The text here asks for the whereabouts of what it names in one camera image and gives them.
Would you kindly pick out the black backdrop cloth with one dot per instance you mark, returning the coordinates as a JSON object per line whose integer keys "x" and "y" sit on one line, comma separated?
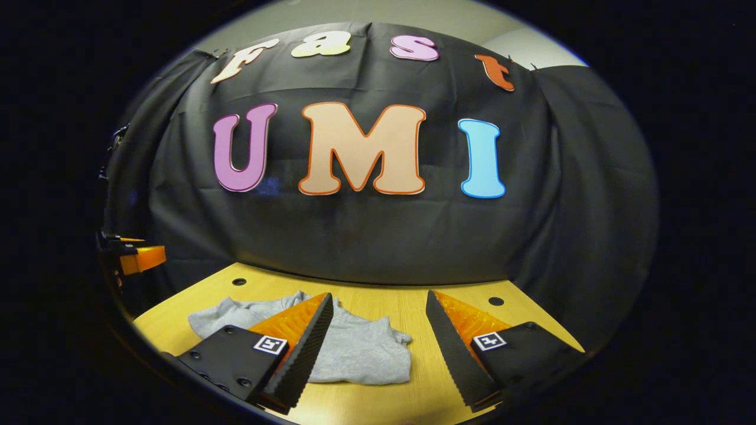
{"x": 366, "y": 236}

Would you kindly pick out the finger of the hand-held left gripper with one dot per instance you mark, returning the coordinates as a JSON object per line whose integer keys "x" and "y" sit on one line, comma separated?
{"x": 144, "y": 258}
{"x": 121, "y": 241}

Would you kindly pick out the grey zip-neck sweatshirt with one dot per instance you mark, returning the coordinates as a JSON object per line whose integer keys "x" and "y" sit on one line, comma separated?
{"x": 360, "y": 348}

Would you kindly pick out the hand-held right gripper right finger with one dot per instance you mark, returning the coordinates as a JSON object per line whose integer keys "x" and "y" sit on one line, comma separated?
{"x": 452, "y": 354}

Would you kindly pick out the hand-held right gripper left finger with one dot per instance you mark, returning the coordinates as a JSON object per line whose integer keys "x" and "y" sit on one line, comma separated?
{"x": 304, "y": 360}

